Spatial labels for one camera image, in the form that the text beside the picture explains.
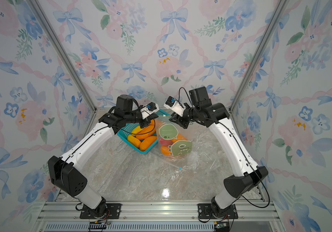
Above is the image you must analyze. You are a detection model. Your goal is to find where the orange mango top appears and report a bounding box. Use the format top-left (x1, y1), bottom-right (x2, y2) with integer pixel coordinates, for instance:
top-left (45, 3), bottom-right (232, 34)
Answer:
top-left (127, 135), bottom-right (141, 149)

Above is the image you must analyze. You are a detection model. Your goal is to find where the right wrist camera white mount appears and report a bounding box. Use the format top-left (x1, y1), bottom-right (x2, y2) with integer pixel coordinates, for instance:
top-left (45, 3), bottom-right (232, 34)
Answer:
top-left (164, 96), bottom-right (186, 117)

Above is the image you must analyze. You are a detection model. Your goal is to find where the small yellow mango right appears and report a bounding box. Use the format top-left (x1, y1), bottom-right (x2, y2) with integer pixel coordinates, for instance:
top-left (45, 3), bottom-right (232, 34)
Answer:
top-left (131, 126), bottom-right (143, 135)

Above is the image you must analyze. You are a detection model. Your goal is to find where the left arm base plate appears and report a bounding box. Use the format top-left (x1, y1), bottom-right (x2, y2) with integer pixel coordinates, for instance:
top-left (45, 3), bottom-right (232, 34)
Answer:
top-left (79, 203), bottom-right (122, 219)

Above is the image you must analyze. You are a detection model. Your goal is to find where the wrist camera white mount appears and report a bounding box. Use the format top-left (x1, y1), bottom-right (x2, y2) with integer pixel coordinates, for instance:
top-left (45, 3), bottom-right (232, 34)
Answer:
top-left (164, 96), bottom-right (186, 117)
top-left (140, 102), bottom-right (159, 119)

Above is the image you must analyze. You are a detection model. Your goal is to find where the teal plastic mesh basket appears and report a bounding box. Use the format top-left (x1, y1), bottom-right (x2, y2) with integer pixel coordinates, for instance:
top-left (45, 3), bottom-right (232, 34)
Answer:
top-left (117, 109), bottom-right (170, 154)

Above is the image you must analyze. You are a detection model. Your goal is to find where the red yellow mango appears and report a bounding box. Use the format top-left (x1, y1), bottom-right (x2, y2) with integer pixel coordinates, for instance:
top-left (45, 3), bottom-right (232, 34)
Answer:
top-left (159, 138), bottom-right (173, 147)

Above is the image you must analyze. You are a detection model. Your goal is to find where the large orange mango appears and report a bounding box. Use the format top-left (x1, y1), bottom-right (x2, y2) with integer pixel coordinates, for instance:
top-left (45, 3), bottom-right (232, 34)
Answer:
top-left (161, 146), bottom-right (173, 157)

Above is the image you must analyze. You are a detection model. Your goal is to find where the clear zip-top bag green print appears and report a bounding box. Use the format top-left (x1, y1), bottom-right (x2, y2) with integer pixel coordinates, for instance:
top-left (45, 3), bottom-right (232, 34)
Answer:
top-left (152, 116), bottom-right (197, 162)

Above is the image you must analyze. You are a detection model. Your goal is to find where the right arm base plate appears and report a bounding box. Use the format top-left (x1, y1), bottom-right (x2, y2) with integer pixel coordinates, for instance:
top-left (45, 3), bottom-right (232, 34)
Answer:
top-left (198, 203), bottom-right (238, 219)

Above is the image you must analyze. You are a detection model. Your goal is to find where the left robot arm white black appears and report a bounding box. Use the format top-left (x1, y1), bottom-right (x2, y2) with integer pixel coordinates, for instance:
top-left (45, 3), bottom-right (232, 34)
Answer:
top-left (48, 95), bottom-right (159, 218)

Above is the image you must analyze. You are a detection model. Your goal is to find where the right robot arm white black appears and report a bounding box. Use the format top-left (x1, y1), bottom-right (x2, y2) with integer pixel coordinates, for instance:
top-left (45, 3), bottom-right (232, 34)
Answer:
top-left (164, 87), bottom-right (269, 218)

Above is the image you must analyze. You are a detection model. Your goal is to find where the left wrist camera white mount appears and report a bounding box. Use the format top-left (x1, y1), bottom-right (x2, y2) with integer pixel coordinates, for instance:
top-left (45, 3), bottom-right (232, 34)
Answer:
top-left (140, 102), bottom-right (159, 119)

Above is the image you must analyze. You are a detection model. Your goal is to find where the orange mango back right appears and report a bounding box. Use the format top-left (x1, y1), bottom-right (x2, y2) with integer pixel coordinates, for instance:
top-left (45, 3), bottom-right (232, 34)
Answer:
top-left (172, 134), bottom-right (187, 143)

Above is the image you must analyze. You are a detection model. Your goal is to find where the aluminium front rail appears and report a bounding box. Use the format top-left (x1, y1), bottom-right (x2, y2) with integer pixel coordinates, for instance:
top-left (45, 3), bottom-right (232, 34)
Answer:
top-left (32, 200), bottom-right (285, 232)

